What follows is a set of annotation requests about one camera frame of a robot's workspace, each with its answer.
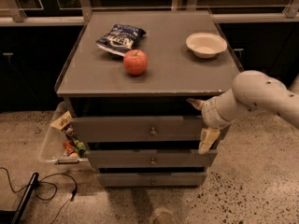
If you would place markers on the white paper bowl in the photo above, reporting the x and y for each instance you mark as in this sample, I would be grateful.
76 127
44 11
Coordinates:
206 45

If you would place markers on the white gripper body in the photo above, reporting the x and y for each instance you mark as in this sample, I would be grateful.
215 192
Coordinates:
211 115

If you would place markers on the grey bottom drawer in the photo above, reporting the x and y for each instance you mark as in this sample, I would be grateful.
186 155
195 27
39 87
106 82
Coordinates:
152 179

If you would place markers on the grey drawer cabinet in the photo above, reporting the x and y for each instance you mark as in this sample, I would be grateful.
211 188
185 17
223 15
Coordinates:
93 84

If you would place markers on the grey middle drawer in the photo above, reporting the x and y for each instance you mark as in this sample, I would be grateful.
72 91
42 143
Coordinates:
150 158

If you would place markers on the clear plastic snack bin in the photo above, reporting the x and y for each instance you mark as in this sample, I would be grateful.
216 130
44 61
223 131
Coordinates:
52 150

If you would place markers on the red apple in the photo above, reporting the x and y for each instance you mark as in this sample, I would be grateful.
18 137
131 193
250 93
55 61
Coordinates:
135 62

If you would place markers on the tan snack packet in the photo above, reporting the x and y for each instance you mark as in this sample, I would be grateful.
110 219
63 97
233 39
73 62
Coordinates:
63 124

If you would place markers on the black flat device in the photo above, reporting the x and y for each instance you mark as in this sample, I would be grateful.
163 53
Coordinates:
14 216

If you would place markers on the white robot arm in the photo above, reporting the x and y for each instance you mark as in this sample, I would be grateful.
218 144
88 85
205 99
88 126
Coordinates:
251 91

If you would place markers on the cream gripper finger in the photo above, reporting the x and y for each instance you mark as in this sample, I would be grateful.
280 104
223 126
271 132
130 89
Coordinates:
207 139
196 103

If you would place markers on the grey drawer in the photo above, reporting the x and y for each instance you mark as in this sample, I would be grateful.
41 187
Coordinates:
152 179
138 129
150 158

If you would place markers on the red green snack packs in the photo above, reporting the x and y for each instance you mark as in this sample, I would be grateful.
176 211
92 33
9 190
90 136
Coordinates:
73 147

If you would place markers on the grey top drawer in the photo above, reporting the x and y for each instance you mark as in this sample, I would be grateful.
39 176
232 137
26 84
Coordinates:
138 129

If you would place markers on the blue chip bag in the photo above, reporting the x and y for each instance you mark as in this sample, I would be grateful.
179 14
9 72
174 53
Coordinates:
121 39

